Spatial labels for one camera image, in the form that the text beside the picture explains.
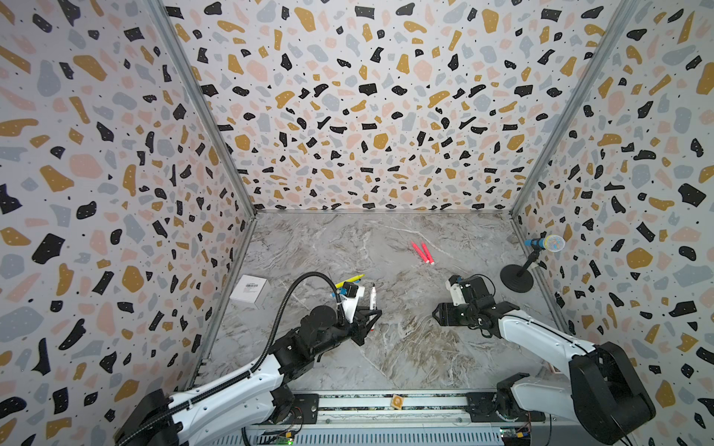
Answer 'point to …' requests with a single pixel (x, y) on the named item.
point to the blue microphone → (552, 242)
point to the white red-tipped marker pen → (373, 299)
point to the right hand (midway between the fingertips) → (443, 312)
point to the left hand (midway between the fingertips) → (383, 312)
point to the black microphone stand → (519, 279)
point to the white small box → (249, 294)
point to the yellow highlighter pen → (352, 280)
